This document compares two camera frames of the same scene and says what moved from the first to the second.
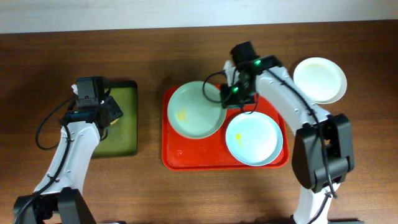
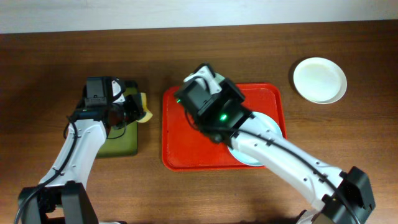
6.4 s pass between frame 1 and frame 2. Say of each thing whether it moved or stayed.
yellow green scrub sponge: moved
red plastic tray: stayed
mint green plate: moved
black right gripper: moved
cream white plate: stayed
